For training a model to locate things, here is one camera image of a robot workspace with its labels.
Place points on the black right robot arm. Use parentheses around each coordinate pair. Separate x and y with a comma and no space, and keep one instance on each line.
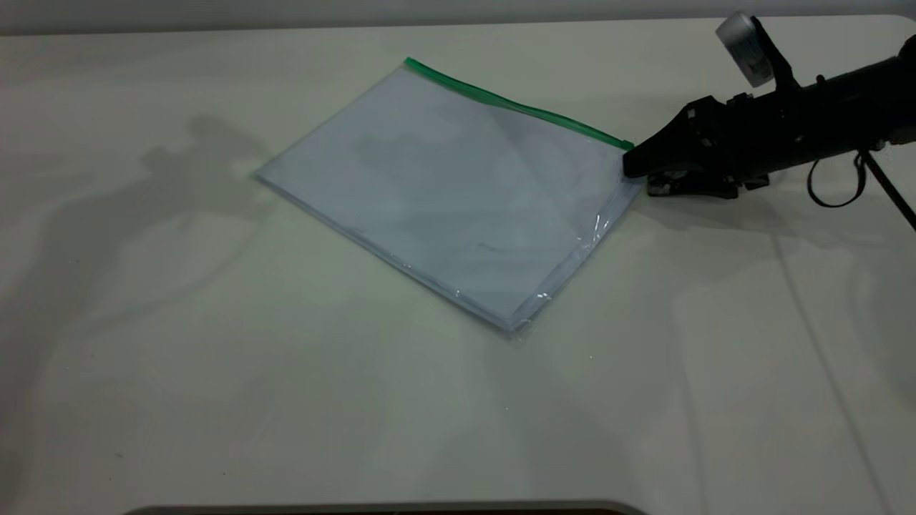
(844,107)

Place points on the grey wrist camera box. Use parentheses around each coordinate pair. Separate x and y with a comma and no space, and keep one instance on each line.
(744,46)

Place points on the clear bag with green zipper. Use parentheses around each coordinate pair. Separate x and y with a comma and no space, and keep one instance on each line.
(444,193)

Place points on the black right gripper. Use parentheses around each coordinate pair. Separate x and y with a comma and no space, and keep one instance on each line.
(737,136)

